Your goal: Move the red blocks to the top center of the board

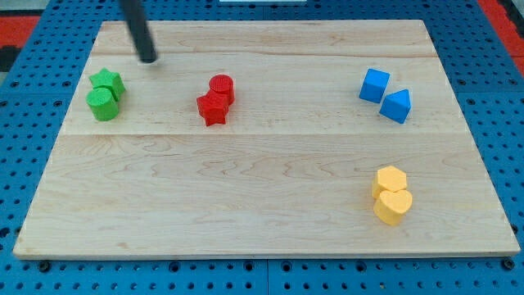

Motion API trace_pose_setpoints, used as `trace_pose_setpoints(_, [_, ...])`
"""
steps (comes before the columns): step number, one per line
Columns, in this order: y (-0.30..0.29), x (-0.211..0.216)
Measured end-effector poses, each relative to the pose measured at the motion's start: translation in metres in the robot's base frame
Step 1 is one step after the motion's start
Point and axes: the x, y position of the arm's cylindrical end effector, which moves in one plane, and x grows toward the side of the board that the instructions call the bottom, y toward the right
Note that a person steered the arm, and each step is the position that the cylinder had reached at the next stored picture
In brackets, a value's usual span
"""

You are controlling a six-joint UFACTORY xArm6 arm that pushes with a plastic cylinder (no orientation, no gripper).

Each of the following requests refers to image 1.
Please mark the wooden board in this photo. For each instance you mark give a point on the wooden board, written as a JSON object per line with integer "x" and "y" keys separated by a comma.
{"x": 290, "y": 173}

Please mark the red star block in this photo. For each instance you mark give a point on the red star block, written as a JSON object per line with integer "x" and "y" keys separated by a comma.
{"x": 213, "y": 107}

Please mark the red cylinder block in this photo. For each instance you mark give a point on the red cylinder block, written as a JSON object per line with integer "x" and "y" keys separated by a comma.
{"x": 223, "y": 84}

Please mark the yellow hexagon block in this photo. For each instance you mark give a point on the yellow hexagon block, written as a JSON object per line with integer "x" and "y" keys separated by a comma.
{"x": 389, "y": 178}

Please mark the blue cube block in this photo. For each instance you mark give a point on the blue cube block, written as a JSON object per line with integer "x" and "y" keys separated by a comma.
{"x": 374, "y": 85}

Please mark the blue triangular prism block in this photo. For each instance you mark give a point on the blue triangular prism block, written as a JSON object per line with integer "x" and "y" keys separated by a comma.
{"x": 396, "y": 106}

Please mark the yellow heart block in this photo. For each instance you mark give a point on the yellow heart block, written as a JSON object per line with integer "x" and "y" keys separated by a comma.
{"x": 391, "y": 207}

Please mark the green cylinder block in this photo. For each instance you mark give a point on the green cylinder block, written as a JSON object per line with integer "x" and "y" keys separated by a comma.
{"x": 102, "y": 104}

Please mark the green star block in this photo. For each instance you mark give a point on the green star block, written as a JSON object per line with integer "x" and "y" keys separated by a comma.
{"x": 110, "y": 80}

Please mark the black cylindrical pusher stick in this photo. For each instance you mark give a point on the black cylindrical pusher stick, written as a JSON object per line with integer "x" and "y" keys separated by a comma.
{"x": 135, "y": 19}

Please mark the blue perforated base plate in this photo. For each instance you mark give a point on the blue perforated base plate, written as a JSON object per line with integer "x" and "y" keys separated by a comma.
{"x": 45, "y": 45}

